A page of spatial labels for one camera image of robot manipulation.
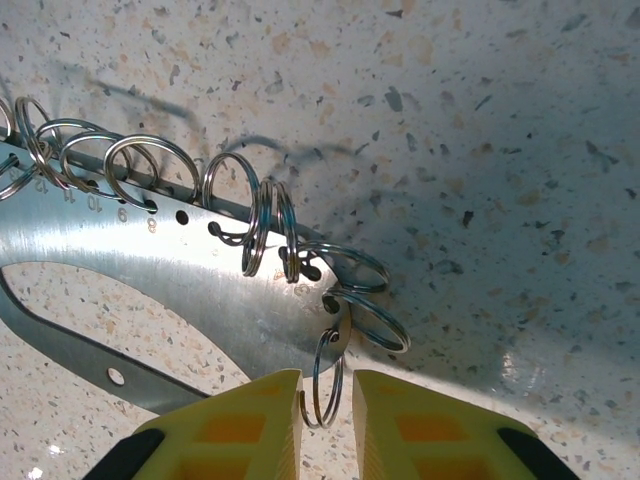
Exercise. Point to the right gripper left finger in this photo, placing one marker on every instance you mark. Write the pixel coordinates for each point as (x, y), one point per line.
(235, 440)

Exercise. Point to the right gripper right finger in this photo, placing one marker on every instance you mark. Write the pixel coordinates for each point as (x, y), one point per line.
(430, 440)

